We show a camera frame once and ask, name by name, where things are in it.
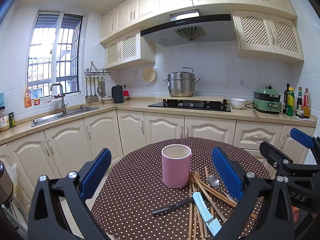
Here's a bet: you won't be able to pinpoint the orange bottle on windowsill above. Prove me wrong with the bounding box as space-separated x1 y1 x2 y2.
24 86 32 108

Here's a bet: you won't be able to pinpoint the stainless steel sink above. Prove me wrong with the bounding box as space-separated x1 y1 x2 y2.
31 106 99 127

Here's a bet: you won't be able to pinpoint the round bamboo wall trivet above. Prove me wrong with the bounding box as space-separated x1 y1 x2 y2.
142 67 157 83

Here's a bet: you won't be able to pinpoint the person's right hand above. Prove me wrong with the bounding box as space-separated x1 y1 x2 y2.
292 206 300 223

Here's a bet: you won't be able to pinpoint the dark olive oil bottle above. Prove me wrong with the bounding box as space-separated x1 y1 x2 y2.
283 83 290 114

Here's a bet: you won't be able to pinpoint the green electric cooker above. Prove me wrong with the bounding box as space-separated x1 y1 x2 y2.
252 85 282 114

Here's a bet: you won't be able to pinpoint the black electric kettle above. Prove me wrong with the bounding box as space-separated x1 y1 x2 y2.
111 85 124 103

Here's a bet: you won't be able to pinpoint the dark soy sauce bottle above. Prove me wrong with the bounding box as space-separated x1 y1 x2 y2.
296 87 302 116

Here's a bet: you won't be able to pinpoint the small dark green jar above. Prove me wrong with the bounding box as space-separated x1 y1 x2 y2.
8 112 16 128

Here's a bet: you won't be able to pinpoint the left lattice door cabinet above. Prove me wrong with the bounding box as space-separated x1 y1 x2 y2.
105 29 155 69

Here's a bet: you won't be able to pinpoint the light blue handled knife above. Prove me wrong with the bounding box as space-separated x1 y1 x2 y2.
193 192 222 237

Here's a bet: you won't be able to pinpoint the black gas stove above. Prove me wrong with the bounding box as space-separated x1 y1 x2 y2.
148 99 231 112

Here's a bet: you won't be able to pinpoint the hanging utensil rack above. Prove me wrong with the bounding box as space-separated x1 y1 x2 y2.
84 61 111 103

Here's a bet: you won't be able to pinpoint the range hood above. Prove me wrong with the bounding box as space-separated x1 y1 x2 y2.
140 14 234 47

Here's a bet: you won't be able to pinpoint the red label sauce bottle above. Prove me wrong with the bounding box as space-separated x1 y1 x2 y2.
303 88 311 119

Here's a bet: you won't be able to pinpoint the jar with white label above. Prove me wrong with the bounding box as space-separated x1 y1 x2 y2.
0 106 10 132

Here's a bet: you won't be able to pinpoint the upper cream cabinets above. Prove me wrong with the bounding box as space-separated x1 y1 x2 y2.
100 0 297 44

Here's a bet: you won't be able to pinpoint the right lattice door cabinet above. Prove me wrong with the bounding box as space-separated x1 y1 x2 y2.
232 10 304 64

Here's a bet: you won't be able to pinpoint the cream cabinets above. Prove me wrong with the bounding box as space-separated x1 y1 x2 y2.
0 109 316 205
100 0 297 44

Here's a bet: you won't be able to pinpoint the white bowl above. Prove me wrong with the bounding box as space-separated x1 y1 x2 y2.
230 98 246 109

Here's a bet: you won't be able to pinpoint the pink utensil holder cup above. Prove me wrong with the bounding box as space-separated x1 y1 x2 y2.
162 144 191 189

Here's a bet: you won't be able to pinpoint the lower cream cabinets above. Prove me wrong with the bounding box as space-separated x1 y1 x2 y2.
0 109 316 205

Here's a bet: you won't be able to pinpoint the brown polka dot tablecloth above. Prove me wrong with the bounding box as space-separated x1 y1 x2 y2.
91 137 270 239

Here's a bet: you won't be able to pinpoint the kitchen faucet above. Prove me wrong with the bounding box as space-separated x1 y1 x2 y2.
50 83 68 115

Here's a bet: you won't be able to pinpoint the stainless steel steamer pot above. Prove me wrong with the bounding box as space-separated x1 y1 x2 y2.
163 67 200 97

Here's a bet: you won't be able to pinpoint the lattice door cabinet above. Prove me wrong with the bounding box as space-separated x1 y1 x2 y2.
232 10 304 64
105 29 155 69

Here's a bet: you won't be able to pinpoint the yellow green bottle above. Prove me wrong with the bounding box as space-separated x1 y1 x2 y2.
286 87 295 116

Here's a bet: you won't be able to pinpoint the window with bars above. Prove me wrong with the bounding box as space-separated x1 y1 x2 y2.
27 11 84 100

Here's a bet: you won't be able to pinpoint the black pen tool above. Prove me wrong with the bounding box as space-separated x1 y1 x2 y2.
151 197 194 216

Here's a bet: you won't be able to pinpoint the metal spoon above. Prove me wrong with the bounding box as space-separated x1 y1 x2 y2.
207 174 235 203

